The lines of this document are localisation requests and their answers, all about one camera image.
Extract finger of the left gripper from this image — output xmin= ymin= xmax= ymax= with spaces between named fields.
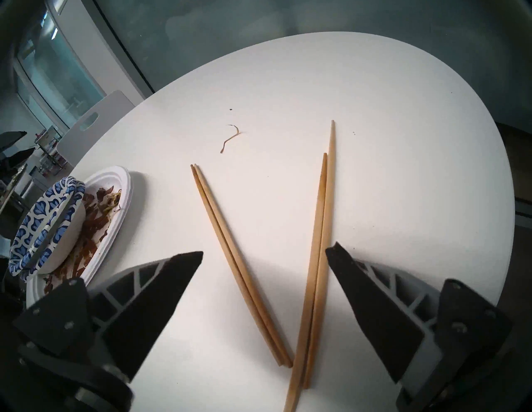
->
xmin=0 ymin=147 xmax=34 ymax=177
xmin=0 ymin=131 xmax=27 ymax=152

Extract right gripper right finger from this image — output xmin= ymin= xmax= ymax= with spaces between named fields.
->
xmin=325 ymin=242 xmax=512 ymax=412

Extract white paper plate with leftovers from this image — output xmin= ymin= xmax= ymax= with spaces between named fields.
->
xmin=26 ymin=165 xmax=132 ymax=310

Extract white chair with handle hole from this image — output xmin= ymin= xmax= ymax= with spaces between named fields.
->
xmin=56 ymin=90 xmax=137 ymax=169

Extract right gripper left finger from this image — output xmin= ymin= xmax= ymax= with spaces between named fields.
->
xmin=12 ymin=250 xmax=204 ymax=412

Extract mixed brown leftover strips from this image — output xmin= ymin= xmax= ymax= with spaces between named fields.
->
xmin=43 ymin=187 xmax=124 ymax=293

